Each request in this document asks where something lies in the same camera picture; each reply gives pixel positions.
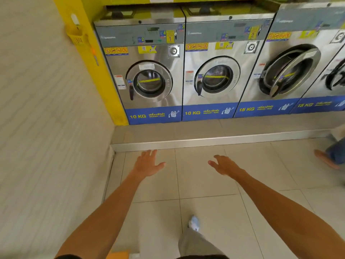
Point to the grey trousers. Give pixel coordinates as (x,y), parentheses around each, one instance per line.
(196,245)

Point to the person's left forearm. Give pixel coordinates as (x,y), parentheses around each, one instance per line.
(102,218)

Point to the steel washing machine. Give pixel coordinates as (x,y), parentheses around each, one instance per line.
(242,67)
(318,105)
(269,51)
(118,64)

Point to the round washing machine door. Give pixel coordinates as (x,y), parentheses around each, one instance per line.
(312,57)
(235,75)
(337,75)
(168,78)

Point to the person's right forearm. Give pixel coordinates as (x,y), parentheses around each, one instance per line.
(291,210)

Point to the white warning sticker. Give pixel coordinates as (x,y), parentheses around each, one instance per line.
(259,70)
(120,82)
(189,77)

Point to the orange hanging tool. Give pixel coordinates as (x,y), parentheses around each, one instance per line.
(95,56)

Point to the black shirt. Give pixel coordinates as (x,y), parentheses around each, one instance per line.
(67,257)

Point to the person's right white shoe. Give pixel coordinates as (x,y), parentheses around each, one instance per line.
(194,223)

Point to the person's left hand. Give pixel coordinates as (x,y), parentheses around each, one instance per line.
(148,164)

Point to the person's right hand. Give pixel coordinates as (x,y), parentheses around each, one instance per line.
(227,167)

